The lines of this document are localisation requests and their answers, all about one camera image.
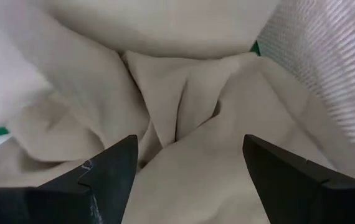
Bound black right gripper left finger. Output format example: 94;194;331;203
0;134;139;224

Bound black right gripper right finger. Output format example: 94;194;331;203
242;134;355;224

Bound beige garment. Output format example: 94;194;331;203
0;0;355;224

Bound white perforated plastic basket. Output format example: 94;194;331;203
257;0;355;156

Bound white garment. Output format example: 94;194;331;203
0;0;52;127

